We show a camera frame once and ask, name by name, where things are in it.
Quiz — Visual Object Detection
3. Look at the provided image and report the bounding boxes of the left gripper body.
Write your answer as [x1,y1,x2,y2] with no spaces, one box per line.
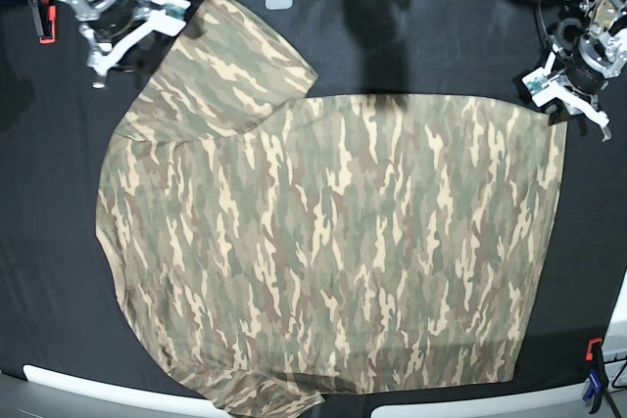
[551,21,626,95]

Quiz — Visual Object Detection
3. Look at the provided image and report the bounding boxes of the camouflage t-shirt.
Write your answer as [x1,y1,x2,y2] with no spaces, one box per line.
[95,0,567,417]

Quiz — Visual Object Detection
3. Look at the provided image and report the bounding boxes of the left orange black clamp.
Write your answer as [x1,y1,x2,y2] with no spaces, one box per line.
[28,0,56,45]

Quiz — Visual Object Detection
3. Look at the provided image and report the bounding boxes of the lower right orange blue clamp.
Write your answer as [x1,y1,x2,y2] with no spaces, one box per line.
[582,337,607,415]

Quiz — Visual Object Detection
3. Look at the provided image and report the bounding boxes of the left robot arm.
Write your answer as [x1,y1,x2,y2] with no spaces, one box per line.
[520,0,626,142]

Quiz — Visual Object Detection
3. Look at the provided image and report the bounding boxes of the black table cloth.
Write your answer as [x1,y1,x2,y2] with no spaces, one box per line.
[1,0,626,417]

